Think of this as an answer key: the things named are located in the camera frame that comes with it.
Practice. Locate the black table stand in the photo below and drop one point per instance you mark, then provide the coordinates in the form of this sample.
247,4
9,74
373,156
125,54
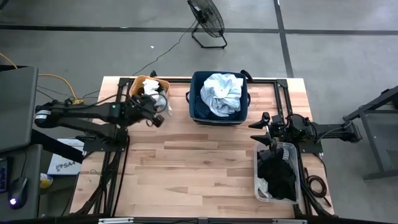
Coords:
373,140

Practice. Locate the white cloth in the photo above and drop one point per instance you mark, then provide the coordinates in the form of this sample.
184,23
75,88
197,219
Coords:
150,87

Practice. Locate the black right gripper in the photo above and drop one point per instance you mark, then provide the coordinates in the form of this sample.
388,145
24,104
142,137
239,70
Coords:
279,127

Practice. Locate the black floor fan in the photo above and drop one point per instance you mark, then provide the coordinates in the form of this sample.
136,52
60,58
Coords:
206,15

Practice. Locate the black underwear striped waistband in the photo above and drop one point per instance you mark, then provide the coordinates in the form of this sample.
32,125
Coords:
284,154

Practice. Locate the orange plastic bin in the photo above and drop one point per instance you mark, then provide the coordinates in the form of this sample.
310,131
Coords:
135,85

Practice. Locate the white cardboard box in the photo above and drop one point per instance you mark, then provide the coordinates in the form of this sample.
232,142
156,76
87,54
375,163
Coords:
65,165

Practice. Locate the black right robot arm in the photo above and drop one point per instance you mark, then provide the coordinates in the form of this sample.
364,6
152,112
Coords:
332,132

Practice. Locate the black diagonal strut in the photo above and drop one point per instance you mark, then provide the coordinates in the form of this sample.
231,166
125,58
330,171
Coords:
59,147

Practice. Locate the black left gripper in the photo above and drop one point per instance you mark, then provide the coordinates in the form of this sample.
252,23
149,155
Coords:
146,107

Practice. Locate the backlit keyboard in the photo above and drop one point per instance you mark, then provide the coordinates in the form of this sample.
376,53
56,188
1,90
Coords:
2,175

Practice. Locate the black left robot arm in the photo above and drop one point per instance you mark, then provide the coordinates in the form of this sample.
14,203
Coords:
87,112

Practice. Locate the plain black cloth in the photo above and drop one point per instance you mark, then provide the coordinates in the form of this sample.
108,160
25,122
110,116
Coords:
276,180

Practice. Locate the dark grey desk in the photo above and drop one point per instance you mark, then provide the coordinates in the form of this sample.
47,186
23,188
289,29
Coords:
34,174

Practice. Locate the silver aluminium bar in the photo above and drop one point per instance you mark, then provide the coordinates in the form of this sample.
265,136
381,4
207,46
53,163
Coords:
115,220

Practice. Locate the black computer mouse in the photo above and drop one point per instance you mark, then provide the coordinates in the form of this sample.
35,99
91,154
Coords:
18,193

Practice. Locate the yellow ball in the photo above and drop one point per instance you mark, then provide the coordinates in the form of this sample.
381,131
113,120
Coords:
46,181

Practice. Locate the blue fabric basket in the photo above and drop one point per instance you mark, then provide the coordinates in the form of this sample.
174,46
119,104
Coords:
196,90

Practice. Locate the clear plastic bin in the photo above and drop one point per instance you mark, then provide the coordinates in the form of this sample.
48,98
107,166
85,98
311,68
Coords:
293,152

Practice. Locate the light blue shirt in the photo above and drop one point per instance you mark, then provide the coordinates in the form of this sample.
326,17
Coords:
222,93

